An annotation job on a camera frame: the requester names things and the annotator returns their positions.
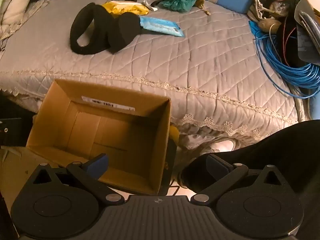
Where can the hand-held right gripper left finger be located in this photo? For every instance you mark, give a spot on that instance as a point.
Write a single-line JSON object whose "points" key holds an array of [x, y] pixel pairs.
{"points": [[98, 167]]}

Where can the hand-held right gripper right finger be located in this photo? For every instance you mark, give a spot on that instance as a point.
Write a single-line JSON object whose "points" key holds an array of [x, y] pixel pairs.
{"points": [[217, 167]]}

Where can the brown cardboard box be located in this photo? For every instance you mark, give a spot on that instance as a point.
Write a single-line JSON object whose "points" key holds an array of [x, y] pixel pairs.
{"points": [[112, 130]]}

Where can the person's black trouser leg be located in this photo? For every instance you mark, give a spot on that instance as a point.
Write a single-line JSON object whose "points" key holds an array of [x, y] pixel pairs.
{"points": [[275, 145]]}

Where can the black foam loop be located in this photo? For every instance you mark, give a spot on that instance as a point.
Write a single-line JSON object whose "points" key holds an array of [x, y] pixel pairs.
{"points": [[98, 25]]}

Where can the black bag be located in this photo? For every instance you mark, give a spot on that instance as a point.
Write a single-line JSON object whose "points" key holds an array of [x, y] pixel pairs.
{"points": [[291, 45]]}

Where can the beige plush ball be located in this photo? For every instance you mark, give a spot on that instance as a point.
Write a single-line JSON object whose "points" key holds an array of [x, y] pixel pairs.
{"points": [[268, 26]]}

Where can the blue wipes packet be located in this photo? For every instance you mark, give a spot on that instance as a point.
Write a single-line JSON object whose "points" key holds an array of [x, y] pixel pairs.
{"points": [[161, 26]]}

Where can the yellow plastic packet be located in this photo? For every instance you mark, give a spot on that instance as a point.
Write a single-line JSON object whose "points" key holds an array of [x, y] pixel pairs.
{"points": [[125, 9]]}

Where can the beige quilted comforter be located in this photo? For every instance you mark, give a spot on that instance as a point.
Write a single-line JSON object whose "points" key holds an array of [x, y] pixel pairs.
{"points": [[17, 7]]}

